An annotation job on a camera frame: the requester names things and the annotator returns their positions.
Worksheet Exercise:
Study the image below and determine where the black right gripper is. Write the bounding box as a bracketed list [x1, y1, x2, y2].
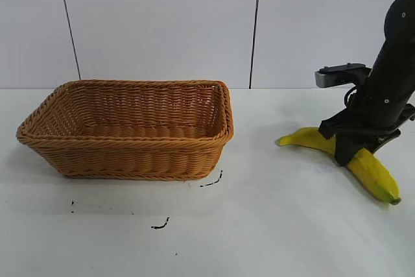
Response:
[318, 40, 415, 167]

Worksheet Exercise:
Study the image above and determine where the yellow banana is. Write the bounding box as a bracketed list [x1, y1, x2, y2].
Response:
[274, 126, 402, 206]

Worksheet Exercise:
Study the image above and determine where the brown woven wicker basket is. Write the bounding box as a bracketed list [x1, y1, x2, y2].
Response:
[16, 78, 235, 181]

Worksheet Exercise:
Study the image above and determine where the black camera cable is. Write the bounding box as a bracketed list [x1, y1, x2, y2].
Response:
[343, 84, 359, 108]

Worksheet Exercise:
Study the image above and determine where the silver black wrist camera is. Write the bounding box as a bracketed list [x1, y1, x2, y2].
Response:
[314, 62, 373, 89]

